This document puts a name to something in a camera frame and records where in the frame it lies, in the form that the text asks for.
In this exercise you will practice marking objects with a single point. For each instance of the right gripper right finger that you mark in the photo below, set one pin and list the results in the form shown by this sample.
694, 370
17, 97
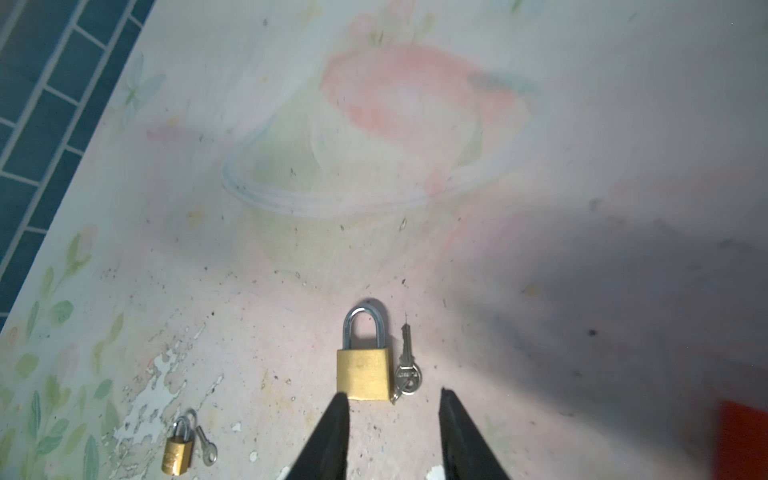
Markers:
466, 455

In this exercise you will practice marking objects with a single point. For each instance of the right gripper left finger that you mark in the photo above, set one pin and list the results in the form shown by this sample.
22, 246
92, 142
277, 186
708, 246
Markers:
324, 456

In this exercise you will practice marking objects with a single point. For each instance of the silver key with ring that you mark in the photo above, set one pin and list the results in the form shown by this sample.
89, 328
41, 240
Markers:
407, 375

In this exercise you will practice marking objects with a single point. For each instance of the large brass padlock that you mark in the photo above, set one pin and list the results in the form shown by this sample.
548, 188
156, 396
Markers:
364, 374

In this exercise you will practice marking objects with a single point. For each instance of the small silver key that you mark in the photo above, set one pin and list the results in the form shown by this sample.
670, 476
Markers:
209, 449

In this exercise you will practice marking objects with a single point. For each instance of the small brass padlock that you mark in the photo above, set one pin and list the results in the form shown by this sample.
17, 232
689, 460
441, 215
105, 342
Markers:
178, 449

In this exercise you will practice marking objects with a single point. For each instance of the red padlock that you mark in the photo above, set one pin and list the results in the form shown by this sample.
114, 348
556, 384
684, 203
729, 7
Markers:
741, 448

